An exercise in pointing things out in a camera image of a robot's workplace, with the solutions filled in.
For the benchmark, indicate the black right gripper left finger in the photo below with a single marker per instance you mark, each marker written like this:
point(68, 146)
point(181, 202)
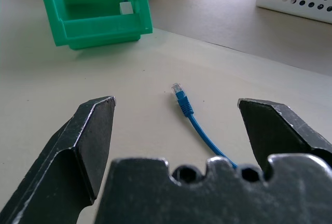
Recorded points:
point(77, 141)

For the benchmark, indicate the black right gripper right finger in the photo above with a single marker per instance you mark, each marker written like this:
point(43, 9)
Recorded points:
point(280, 130)

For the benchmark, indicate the small grey square block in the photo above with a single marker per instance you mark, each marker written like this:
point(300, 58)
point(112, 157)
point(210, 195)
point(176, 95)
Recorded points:
point(126, 8)

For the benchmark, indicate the green plastic bin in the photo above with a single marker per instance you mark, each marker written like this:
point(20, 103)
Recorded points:
point(96, 11)

